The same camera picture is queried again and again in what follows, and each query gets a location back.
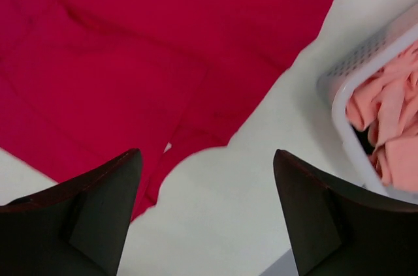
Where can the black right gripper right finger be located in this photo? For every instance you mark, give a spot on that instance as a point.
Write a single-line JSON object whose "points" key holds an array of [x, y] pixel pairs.
{"points": [[338, 228]]}

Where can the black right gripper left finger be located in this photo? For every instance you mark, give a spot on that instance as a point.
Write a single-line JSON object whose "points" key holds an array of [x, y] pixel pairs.
{"points": [[77, 227]]}

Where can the red t-shirt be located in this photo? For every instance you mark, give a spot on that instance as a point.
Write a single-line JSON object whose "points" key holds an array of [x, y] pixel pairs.
{"points": [[85, 80]]}

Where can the salmon pink t-shirt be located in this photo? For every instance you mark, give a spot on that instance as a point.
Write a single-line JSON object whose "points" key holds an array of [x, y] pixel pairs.
{"points": [[385, 106]]}

